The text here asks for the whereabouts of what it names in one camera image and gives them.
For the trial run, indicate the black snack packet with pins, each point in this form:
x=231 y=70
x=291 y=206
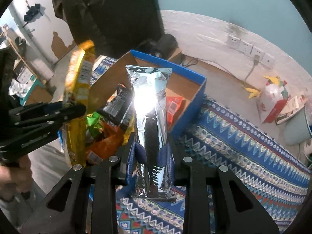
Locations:
x=117 y=104

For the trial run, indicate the blue cardboard box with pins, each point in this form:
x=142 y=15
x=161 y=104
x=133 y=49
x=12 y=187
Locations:
x=192 y=97

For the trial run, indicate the red snack packet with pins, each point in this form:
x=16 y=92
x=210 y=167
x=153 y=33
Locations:
x=174 y=104

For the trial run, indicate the black umbrella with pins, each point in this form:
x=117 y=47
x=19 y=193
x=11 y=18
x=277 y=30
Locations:
x=33 y=11

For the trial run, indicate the black round speaker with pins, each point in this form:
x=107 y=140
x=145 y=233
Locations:
x=165 y=45

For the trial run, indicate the white peeling door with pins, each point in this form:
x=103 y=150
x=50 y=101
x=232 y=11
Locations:
x=43 y=36

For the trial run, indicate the cardboard papers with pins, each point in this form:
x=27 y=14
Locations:
x=292 y=107

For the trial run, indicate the wooden shelf rack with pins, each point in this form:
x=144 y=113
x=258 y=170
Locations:
x=26 y=68

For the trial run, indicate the green snack packet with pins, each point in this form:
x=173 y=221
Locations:
x=93 y=126

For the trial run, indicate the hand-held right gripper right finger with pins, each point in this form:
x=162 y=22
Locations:
x=166 y=159

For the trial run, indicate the red and white bag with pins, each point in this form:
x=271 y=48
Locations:
x=273 y=102

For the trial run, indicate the person's left hand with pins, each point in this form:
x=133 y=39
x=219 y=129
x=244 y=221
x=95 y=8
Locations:
x=17 y=178

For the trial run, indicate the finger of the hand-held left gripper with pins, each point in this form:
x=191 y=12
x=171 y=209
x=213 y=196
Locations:
x=48 y=112
x=36 y=139

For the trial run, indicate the white wall socket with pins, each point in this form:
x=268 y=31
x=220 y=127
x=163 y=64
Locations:
x=232 y=40
x=245 y=46
x=257 y=52
x=268 y=59

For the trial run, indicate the silver foil snack packet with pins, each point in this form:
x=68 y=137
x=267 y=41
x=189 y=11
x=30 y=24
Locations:
x=151 y=90

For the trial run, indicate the teal bin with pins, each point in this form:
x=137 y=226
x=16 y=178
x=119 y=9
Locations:
x=297 y=129

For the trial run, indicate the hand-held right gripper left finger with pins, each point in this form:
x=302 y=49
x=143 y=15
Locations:
x=133 y=156

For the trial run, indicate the yellow banana peel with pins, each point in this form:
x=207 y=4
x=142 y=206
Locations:
x=252 y=92
x=273 y=79

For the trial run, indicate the dark hanging cloth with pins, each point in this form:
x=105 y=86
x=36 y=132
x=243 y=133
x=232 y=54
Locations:
x=109 y=17

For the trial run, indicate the yellow snack packet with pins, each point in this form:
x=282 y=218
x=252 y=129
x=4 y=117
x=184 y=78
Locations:
x=78 y=131

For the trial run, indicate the blue patterned cloth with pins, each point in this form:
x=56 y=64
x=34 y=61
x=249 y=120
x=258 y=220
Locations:
x=231 y=139

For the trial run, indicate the orange snack packet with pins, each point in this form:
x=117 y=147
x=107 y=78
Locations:
x=107 y=142

